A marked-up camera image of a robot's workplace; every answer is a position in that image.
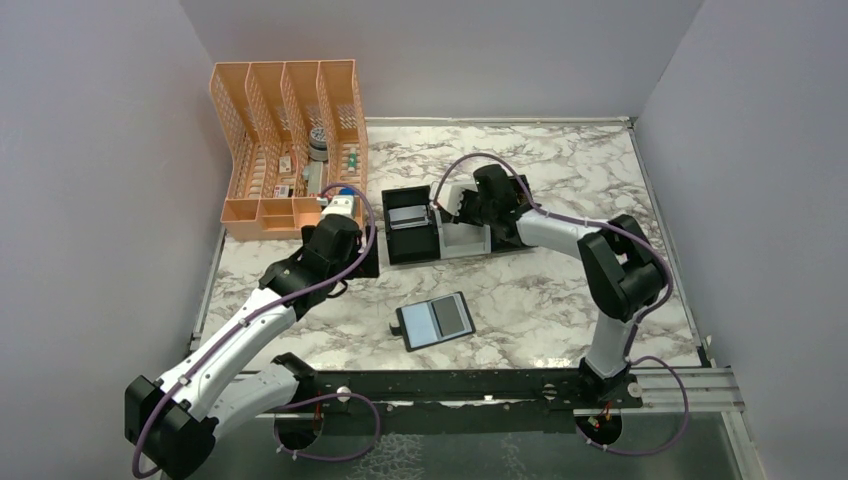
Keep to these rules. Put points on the black card back side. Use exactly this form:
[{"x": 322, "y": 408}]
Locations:
[{"x": 448, "y": 315}]

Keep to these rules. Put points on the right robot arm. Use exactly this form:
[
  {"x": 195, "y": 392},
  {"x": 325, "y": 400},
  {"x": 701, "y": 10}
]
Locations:
[{"x": 624, "y": 275}]

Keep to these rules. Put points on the silver card in left bin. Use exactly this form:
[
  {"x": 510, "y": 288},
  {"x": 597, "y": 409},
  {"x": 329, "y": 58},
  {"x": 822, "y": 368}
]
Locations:
[{"x": 408, "y": 217}]

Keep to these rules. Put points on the black left card bin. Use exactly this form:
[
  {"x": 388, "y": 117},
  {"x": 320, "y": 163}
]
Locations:
[{"x": 413, "y": 245}]

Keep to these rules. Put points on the peach plastic file organizer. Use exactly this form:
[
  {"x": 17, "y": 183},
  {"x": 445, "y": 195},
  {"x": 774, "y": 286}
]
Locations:
[{"x": 266, "y": 110}]

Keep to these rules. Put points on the green white small tube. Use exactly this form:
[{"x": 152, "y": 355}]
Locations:
[{"x": 352, "y": 162}]

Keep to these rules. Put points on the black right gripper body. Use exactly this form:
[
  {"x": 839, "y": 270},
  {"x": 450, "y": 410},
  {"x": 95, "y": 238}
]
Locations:
[{"x": 472, "y": 211}]

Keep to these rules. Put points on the black leather card holder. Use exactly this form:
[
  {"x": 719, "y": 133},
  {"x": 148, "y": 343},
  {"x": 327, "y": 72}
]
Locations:
[{"x": 416, "y": 324}]

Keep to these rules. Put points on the black mounting rail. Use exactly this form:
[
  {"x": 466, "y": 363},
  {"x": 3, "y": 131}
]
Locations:
[{"x": 451, "y": 401}]

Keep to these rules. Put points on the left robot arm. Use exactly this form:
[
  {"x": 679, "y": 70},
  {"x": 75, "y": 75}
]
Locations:
[{"x": 175, "y": 421}]

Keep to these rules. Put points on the grey flat box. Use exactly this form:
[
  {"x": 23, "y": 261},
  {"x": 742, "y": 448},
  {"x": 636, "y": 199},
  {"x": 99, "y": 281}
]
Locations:
[{"x": 314, "y": 175}]

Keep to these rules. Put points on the red white small box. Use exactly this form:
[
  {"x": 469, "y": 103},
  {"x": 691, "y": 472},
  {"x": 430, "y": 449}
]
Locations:
[{"x": 282, "y": 191}]

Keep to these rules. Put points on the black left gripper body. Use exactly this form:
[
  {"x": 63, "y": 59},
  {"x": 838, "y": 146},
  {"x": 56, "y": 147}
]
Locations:
[{"x": 367, "y": 269}]

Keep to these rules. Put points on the white middle card bin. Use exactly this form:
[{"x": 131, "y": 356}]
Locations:
[{"x": 457, "y": 240}]

